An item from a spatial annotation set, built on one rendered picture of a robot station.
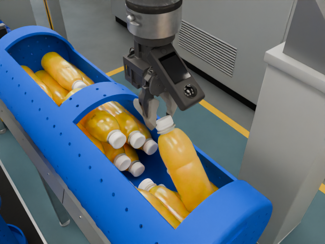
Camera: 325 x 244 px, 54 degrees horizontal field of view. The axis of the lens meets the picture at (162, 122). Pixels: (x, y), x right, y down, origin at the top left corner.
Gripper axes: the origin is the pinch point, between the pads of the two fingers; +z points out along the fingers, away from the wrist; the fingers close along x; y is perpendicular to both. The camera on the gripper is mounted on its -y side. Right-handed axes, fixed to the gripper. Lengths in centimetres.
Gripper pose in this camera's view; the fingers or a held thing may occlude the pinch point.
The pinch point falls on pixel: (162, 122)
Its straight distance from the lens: 66.2
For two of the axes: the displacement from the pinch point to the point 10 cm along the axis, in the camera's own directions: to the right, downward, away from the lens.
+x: -7.6, 4.5, -4.7
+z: 0.0, 7.2, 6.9
